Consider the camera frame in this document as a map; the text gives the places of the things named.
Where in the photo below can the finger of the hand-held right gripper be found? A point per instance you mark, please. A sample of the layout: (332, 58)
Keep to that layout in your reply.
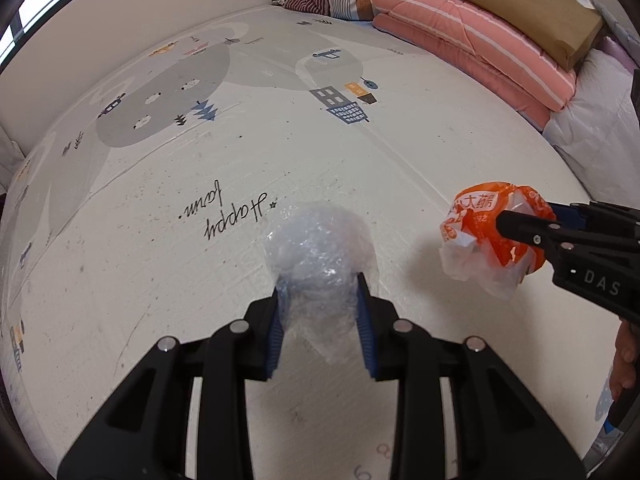
(575, 215)
(525, 230)

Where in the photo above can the person's right hand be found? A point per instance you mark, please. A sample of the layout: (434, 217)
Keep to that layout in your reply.
(627, 360)

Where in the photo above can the clear bubble wrap ball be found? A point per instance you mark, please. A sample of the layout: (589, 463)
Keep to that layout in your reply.
(320, 255)

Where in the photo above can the brown pillow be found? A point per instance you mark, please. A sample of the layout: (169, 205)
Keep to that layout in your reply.
(515, 0)

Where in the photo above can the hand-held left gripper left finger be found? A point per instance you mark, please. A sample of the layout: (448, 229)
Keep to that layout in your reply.
(272, 340)

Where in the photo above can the window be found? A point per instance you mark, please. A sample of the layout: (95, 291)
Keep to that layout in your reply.
(30, 5)

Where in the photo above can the lavender quilt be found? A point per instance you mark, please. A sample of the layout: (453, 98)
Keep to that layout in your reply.
(617, 50)

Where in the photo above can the orange plastic bag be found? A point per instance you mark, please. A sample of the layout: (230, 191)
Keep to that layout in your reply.
(475, 225)

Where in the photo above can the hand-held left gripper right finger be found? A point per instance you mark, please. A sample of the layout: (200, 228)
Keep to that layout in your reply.
(365, 335)

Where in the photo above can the white plastic-wrapped bedding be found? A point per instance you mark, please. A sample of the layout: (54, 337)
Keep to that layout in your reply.
(600, 110)

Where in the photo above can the pink striped quilt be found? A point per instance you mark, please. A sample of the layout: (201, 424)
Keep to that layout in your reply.
(475, 35)
(450, 60)

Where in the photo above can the printed play mat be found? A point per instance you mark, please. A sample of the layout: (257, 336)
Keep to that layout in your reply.
(200, 160)

